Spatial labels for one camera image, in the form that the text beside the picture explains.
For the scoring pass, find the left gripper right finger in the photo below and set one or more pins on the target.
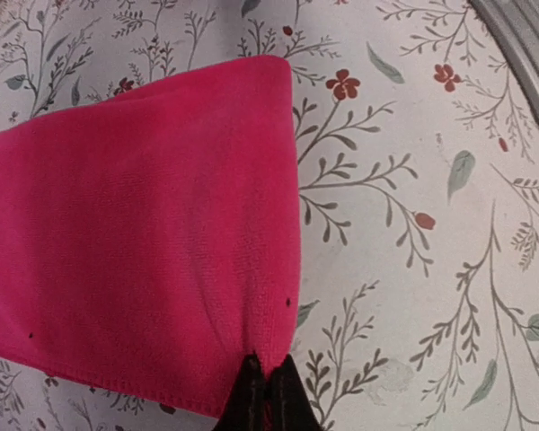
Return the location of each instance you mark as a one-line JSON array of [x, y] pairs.
[[287, 405]]

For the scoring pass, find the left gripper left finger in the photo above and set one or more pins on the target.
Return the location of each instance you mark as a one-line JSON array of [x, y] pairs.
[[244, 410]]

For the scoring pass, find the pink red towel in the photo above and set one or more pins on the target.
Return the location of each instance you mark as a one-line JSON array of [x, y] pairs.
[[150, 242]]

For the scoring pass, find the floral patterned table mat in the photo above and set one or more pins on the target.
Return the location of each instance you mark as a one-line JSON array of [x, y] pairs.
[[418, 160]]

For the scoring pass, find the aluminium front rail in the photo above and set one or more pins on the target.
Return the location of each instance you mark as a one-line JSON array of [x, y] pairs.
[[515, 27]]

